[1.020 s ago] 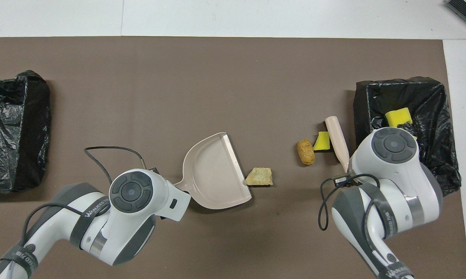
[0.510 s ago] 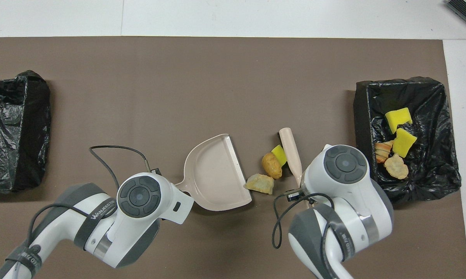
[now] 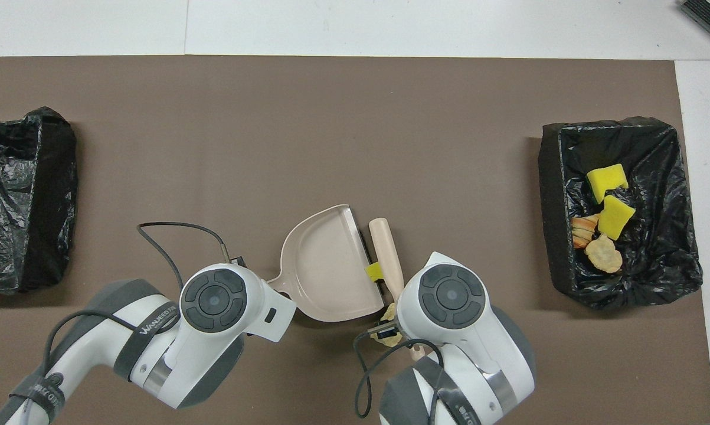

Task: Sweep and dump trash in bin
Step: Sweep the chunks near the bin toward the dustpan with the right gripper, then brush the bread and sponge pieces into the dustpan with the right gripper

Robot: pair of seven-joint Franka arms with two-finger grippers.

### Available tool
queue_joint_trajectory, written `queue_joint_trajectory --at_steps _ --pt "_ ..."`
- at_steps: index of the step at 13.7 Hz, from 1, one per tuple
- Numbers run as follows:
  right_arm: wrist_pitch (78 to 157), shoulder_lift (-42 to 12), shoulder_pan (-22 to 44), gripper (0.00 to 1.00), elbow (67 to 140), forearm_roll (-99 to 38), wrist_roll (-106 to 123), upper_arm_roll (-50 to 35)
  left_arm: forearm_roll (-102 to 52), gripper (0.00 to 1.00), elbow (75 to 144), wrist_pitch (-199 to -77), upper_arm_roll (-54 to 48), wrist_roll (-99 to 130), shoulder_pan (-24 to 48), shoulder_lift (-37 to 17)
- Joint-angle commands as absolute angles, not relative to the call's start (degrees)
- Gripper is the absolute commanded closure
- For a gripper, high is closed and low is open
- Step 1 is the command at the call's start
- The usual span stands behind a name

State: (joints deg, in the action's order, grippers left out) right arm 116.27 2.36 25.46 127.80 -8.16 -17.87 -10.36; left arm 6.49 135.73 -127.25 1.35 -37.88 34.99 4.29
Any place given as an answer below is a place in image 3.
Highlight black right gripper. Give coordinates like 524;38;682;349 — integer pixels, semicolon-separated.
367;322;400;345

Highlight pale greenish foam chunk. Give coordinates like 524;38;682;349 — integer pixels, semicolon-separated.
378;301;404;349

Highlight beige brush black bristles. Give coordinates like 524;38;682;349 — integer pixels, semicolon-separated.
358;217;426;362

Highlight beige plastic dustpan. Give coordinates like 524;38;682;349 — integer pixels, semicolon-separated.
266;204;386;323

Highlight orange striped croissant toy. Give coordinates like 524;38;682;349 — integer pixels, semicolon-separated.
570;214;601;250

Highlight pale beige foam chunk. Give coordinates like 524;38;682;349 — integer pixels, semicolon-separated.
585;234;624;274

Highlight yellow sponge piece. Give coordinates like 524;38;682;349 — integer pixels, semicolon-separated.
586;164;630;204
597;195;637;241

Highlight bin lined black bag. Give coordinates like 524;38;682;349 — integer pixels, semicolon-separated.
538;116;704;310
0;106;78;296

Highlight brown paper table mat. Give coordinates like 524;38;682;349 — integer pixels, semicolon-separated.
0;55;710;425

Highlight dark grey ribbed object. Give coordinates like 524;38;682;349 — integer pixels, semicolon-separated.
679;0;710;51

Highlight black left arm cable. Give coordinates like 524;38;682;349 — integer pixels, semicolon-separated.
9;221;240;425

